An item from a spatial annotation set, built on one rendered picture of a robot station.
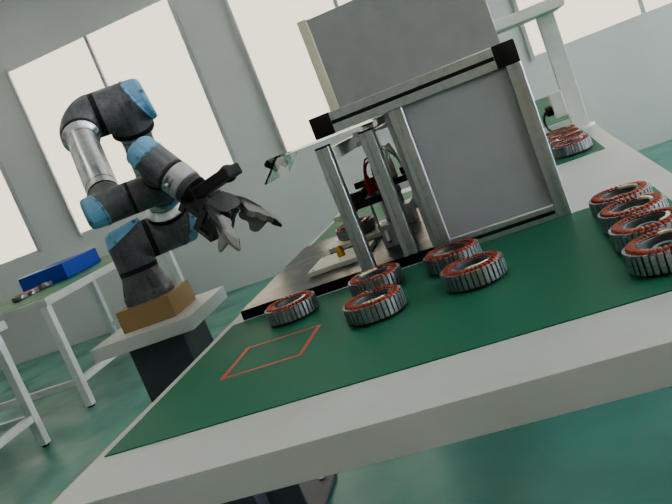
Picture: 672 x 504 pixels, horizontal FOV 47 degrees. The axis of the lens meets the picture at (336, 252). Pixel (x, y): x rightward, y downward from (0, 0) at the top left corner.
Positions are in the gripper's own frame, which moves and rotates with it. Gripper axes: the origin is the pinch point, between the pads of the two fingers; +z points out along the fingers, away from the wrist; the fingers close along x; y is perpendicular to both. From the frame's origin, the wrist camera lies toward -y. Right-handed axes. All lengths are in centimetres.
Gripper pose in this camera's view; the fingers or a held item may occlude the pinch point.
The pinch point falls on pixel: (263, 235)
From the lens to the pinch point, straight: 157.2
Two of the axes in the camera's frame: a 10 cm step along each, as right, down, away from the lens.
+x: -5.0, 3.5, -7.9
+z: 7.8, 5.9, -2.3
